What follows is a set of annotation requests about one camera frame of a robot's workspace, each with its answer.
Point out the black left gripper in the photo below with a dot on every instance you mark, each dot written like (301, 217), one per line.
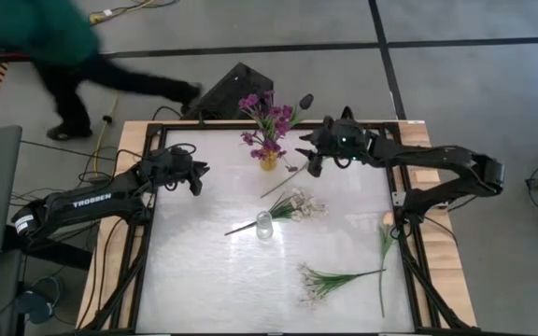
(171, 165)

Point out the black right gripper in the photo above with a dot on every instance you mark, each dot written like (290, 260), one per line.
(344, 140)

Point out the peach artificial tulip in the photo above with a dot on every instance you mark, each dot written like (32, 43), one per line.
(388, 218)
(292, 175)

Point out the purple artificial flower bunch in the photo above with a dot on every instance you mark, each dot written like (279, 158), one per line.
(250, 100)
(271, 145)

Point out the dark artificial tulip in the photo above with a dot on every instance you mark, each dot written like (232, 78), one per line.
(306, 101)

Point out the white artificial flower bunch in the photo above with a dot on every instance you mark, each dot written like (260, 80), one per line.
(325, 281)
(299, 207)

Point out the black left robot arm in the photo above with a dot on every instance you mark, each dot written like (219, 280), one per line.
(91, 200)

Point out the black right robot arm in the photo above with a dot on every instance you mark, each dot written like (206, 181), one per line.
(437, 156)

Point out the amber glass vase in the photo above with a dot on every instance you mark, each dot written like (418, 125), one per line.
(269, 163)

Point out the clear glass vase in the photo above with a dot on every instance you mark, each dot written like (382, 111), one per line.
(264, 228)

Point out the fallen purple blossom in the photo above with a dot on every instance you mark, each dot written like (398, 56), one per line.
(292, 168)

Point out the black arched clamp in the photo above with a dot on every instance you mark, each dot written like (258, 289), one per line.
(347, 112)

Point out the black perforated box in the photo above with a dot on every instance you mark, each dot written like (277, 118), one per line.
(231, 95)

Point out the white glossy table sheet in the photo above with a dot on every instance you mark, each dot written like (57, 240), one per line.
(250, 280)

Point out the black floor beam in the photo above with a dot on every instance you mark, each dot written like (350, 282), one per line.
(63, 256)

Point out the yellow plug connector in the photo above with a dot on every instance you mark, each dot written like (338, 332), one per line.
(95, 18)

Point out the dark headphones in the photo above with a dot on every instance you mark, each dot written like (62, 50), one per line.
(35, 305)

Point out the person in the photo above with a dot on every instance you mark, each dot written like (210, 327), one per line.
(31, 28)

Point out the black metal table frame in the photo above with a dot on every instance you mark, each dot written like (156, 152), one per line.
(203, 126)

